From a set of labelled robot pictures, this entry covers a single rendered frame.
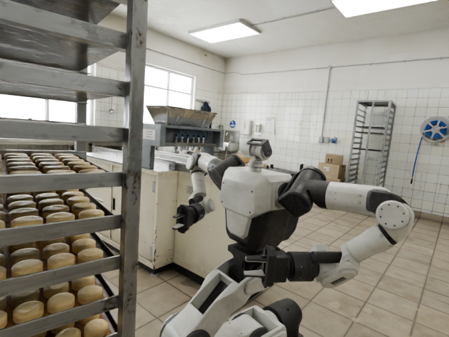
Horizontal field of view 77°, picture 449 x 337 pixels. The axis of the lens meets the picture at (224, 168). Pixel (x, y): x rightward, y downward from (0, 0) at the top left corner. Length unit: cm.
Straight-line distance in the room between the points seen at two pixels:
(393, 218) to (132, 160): 66
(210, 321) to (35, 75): 93
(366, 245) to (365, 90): 509
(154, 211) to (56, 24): 175
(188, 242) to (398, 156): 428
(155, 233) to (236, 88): 552
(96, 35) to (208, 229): 165
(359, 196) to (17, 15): 86
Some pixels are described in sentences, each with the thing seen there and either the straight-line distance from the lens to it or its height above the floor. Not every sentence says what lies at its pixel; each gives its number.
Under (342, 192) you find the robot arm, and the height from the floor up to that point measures 101.
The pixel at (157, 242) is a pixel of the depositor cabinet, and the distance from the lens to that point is 225.
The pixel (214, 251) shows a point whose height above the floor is 32.
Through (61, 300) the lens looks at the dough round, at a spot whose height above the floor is 79.
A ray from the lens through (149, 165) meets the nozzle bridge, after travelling 217.
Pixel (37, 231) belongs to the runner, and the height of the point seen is 97.
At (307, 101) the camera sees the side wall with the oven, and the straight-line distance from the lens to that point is 622.
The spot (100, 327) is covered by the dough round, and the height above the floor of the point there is 70.
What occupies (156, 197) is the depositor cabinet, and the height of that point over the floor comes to 65.
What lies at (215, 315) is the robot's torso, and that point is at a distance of 116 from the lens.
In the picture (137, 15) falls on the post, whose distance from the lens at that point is 61.
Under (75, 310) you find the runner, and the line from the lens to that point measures 69.
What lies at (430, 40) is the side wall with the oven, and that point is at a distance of 589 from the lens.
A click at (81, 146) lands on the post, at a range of 102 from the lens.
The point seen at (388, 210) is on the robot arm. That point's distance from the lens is 87.
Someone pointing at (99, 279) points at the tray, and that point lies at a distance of 83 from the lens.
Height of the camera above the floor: 116
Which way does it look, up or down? 7 degrees down
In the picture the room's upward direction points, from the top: 4 degrees clockwise
